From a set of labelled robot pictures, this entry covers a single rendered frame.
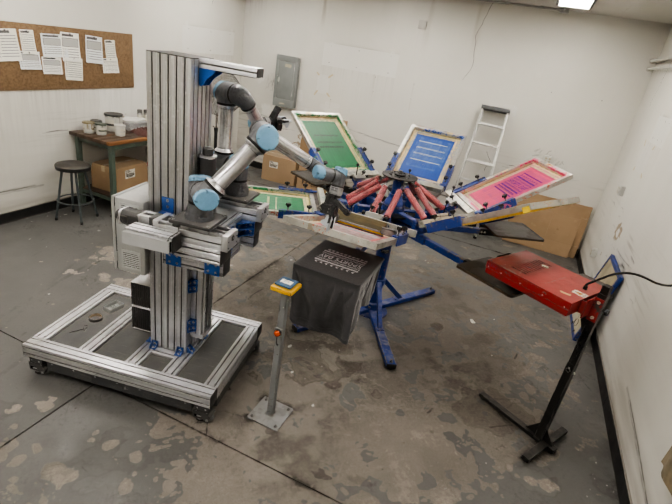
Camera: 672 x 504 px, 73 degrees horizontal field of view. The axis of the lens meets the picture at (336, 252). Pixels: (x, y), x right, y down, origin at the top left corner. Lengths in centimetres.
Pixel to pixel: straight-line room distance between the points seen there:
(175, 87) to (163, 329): 150
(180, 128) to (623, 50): 561
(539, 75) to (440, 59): 132
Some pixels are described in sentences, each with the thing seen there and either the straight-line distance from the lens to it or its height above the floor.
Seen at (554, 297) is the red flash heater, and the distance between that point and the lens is 289.
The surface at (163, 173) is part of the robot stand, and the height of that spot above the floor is 141.
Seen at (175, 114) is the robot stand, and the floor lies 174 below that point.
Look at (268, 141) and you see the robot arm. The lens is 227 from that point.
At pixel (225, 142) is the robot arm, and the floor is 155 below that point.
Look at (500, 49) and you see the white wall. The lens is 694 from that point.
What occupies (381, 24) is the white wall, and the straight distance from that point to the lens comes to 731.
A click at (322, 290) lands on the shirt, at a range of 278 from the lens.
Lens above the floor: 220
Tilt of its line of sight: 24 degrees down
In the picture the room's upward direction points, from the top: 10 degrees clockwise
